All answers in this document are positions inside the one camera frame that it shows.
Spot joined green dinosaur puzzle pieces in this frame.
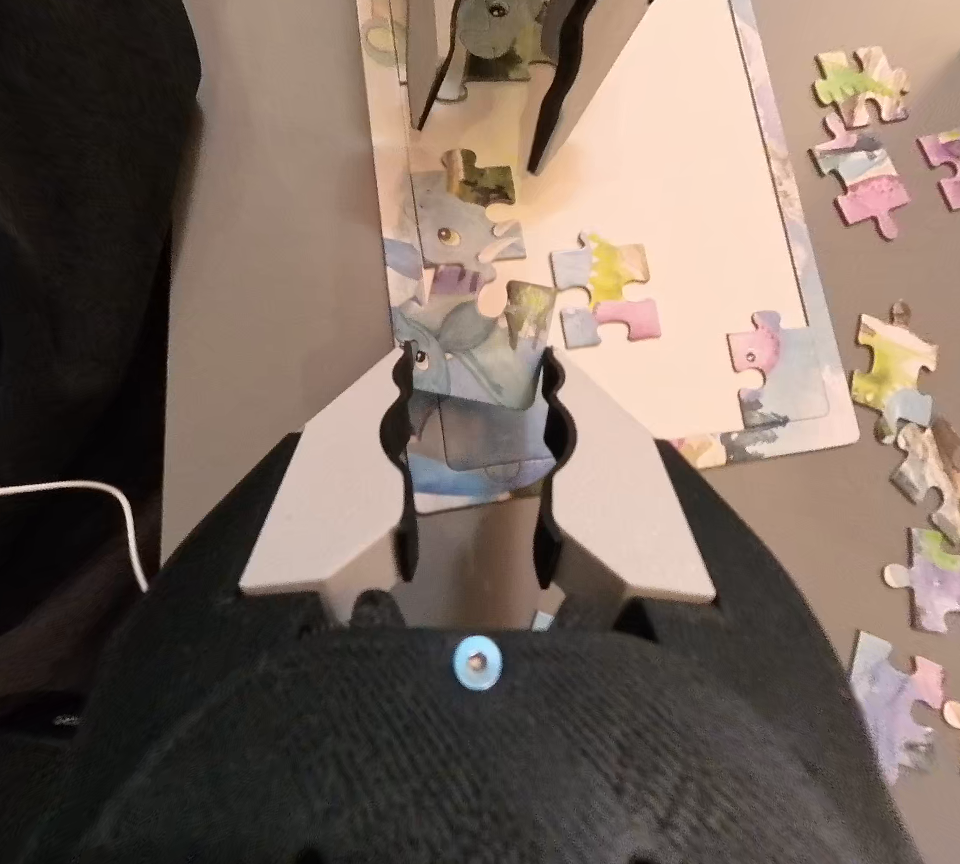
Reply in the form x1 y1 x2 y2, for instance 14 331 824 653
351 0 573 106

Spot teal baby dinosaur corner piece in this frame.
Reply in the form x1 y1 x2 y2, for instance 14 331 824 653
392 278 561 411

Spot thin white cord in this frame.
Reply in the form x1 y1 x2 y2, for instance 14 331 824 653
0 479 153 594

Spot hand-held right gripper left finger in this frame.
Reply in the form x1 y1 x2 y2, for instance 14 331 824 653
240 343 418 614

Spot blue triceratops body puzzle piece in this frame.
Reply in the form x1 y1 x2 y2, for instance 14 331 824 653
407 390 561 499

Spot blue triceratops face puzzle piece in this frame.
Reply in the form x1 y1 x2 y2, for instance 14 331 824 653
411 148 528 284

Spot pink spotted back puzzle piece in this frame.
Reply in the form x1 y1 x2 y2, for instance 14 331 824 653
810 113 914 241

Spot jigsaw puzzle pieces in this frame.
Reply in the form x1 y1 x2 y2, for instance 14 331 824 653
738 0 960 789

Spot pink dinosaur head puzzle piece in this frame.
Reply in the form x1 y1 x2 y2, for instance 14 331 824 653
725 309 831 428

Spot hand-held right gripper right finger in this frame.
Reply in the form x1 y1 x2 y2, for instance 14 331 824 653
532 347 717 618

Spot white puzzle tray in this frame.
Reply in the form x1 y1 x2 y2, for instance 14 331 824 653
347 0 861 514

